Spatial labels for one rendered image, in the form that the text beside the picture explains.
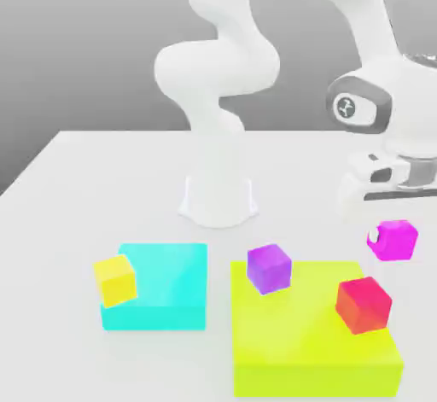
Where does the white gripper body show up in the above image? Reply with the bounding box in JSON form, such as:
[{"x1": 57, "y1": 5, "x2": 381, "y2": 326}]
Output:
[{"x1": 336, "y1": 172, "x2": 437, "y2": 224}]

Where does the small magenta cube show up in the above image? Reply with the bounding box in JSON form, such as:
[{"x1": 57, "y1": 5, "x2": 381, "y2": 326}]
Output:
[{"x1": 366, "y1": 218, "x2": 420, "y2": 262}]

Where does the small red cube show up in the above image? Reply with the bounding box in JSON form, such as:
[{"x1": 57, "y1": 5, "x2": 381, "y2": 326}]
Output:
[{"x1": 335, "y1": 276, "x2": 393, "y2": 336}]

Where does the small purple cube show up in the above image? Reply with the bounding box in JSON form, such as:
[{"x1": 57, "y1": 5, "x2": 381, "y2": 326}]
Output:
[{"x1": 246, "y1": 243, "x2": 294, "y2": 296}]

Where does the small yellow cube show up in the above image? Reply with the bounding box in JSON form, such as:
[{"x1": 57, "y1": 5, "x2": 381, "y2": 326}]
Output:
[{"x1": 92, "y1": 254, "x2": 138, "y2": 309}]

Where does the large lime box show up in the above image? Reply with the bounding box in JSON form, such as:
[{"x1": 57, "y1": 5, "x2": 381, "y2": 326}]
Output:
[{"x1": 230, "y1": 260, "x2": 405, "y2": 399}]

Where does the large cyan box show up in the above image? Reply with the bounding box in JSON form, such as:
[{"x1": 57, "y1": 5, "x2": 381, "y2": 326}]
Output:
[{"x1": 100, "y1": 242, "x2": 209, "y2": 332}]

